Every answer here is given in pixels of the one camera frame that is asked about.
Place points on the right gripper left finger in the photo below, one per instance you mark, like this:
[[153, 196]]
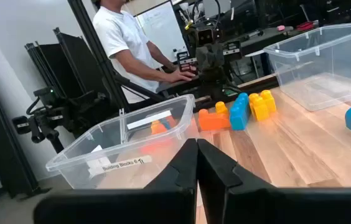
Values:
[[175, 186]]

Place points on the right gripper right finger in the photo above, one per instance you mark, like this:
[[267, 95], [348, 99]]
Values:
[[225, 186]]

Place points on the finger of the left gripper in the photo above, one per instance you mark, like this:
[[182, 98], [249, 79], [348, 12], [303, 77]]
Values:
[[203, 57], [217, 57]]

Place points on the long blue four-stud block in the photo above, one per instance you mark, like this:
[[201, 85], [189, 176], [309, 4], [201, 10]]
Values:
[[240, 113]]

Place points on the orange toy building block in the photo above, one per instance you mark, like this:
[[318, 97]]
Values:
[[171, 122], [214, 123]]

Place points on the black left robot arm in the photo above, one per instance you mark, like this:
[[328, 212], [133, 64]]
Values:
[[216, 90]]

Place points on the pink eraser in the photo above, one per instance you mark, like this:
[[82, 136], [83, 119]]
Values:
[[280, 28]]

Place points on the whiteboard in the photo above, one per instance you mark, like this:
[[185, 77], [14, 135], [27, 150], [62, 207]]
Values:
[[160, 28]]

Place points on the white printed label strip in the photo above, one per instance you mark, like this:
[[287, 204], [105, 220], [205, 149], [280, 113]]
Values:
[[122, 164]]

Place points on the white blank label strip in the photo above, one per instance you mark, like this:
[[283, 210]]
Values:
[[147, 120]]

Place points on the red flat object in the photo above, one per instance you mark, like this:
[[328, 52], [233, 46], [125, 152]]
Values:
[[305, 26]]

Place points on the person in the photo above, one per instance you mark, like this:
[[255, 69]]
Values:
[[122, 37]]

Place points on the clear plastic bin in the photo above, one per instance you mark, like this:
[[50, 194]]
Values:
[[318, 62]]

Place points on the clear bin with handwritten label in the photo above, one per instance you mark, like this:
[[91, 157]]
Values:
[[69, 165]]

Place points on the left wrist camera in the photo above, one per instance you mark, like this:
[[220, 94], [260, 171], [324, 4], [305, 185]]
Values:
[[206, 36]]

